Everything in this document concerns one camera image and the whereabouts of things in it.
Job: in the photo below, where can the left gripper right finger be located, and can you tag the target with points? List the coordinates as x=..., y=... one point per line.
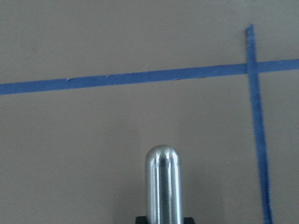
x=189, y=220

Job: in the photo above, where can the steel muddler black tip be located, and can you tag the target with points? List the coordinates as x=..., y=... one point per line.
x=163, y=186

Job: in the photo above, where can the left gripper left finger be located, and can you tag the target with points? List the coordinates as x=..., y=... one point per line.
x=141, y=220

